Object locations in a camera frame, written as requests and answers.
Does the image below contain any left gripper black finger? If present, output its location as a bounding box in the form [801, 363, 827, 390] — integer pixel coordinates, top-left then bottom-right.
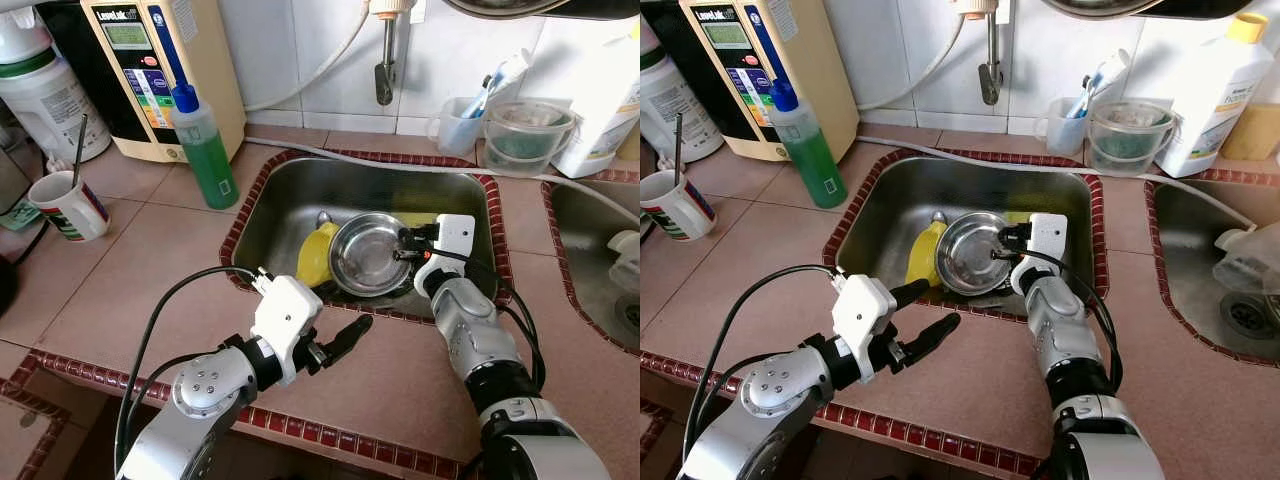
[320, 313, 375, 367]
[885, 278, 932, 311]
[900, 312, 964, 373]

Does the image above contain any yellow plastic bowl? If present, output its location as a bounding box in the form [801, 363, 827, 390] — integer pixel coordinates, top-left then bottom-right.
[296, 220, 343, 289]
[905, 220, 949, 289]

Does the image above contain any steel sink basin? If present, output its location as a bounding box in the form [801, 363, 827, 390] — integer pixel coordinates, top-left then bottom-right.
[835, 158, 1096, 311]
[550, 180, 641, 351]
[232, 158, 501, 311]
[1155, 180, 1280, 356]

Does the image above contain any clear toothbrush cup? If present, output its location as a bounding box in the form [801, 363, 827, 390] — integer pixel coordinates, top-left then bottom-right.
[1033, 97, 1091, 158]
[428, 97, 486, 158]

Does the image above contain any small clear plastic bucket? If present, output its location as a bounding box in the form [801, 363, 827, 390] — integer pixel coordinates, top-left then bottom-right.
[1085, 100, 1179, 179]
[482, 100, 579, 179]

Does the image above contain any blue toothbrush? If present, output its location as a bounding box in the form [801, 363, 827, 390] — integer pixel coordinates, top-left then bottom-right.
[470, 70, 506, 119]
[1070, 70, 1106, 119]

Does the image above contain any green dish soap bottle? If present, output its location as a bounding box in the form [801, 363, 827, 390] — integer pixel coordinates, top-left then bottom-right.
[170, 82, 241, 211]
[768, 80, 849, 211]

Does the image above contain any thin white tube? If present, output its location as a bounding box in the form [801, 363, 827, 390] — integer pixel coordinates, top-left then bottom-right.
[858, 10, 969, 114]
[243, 10, 373, 114]

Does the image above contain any white toothbrush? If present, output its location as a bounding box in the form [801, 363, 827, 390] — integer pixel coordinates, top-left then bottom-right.
[490, 48, 533, 96]
[1090, 48, 1133, 96]

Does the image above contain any clear plastic bag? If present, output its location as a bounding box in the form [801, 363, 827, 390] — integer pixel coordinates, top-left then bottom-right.
[608, 228, 641, 293]
[1213, 222, 1280, 296]

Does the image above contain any white detergent bottle yellow cap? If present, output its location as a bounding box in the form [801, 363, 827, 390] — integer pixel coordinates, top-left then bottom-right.
[1155, 12, 1276, 179]
[550, 15, 641, 181]

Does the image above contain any white striped mug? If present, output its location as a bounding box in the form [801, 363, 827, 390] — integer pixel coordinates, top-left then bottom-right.
[640, 170, 717, 243]
[28, 170, 111, 243]

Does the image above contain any beige water ionizer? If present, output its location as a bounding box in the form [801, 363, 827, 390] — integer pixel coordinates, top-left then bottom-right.
[640, 0, 861, 164]
[40, 0, 248, 164]

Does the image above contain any hanging steel wok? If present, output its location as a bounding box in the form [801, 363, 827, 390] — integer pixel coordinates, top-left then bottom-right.
[445, 0, 561, 19]
[1040, 0, 1171, 19]

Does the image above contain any dark stirring stick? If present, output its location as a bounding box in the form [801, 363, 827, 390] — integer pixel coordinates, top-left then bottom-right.
[671, 113, 687, 191]
[70, 113, 89, 191]

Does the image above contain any white plastic jar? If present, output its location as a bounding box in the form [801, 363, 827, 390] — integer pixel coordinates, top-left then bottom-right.
[640, 20, 723, 163]
[0, 10, 113, 163]

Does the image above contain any hanging black pan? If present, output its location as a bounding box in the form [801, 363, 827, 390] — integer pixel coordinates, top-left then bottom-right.
[540, 0, 641, 21]
[1150, 0, 1280, 21]

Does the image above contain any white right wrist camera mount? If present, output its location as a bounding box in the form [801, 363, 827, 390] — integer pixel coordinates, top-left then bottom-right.
[1010, 212, 1069, 296]
[413, 213, 478, 293]

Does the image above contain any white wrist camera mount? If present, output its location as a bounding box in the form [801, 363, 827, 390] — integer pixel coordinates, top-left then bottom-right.
[1010, 212, 1069, 296]
[413, 213, 478, 293]
[830, 272, 898, 386]
[250, 272, 326, 386]

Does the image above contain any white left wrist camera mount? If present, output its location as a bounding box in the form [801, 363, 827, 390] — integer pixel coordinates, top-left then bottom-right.
[250, 272, 326, 386]
[830, 272, 898, 386]

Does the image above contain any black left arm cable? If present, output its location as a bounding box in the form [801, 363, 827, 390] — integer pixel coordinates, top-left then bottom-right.
[113, 262, 266, 471]
[680, 262, 846, 471]

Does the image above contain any chrome wall tap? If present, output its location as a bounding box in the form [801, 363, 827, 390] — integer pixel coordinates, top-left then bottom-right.
[980, 15, 1004, 106]
[375, 15, 398, 106]

